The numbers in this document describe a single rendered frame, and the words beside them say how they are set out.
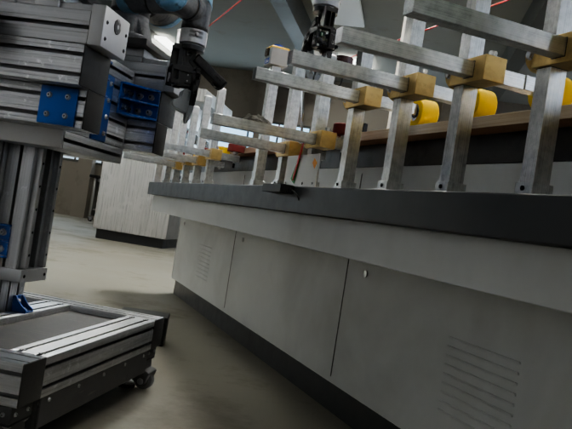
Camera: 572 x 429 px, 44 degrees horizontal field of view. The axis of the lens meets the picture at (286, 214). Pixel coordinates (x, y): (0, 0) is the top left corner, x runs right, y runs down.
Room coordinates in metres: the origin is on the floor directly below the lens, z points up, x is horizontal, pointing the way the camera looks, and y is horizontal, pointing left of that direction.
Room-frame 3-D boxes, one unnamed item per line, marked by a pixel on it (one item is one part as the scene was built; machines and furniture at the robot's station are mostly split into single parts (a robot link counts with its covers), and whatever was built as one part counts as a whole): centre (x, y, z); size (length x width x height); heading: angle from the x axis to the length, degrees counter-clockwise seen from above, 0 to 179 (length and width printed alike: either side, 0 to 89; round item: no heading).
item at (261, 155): (2.62, 0.13, 0.93); 0.05 x 0.04 x 0.45; 21
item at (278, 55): (2.62, 0.12, 1.18); 0.07 x 0.07 x 0.08; 21
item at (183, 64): (1.95, 0.34, 0.97); 0.09 x 0.08 x 0.12; 111
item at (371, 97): (1.89, -0.15, 0.95); 0.13 x 0.06 x 0.05; 21
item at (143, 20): (2.10, 0.55, 1.09); 0.15 x 0.15 x 0.10
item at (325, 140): (2.12, -0.07, 0.85); 0.13 x 0.06 x 0.05; 21
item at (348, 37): (1.38, -0.28, 0.95); 0.50 x 0.04 x 0.04; 111
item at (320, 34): (2.01, -0.02, 1.15); 0.09 x 0.08 x 0.12; 20
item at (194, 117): (3.78, 0.57, 0.88); 0.03 x 0.03 x 0.48; 21
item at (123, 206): (9.46, 1.69, 1.01); 1.57 x 1.20 x 2.02; 173
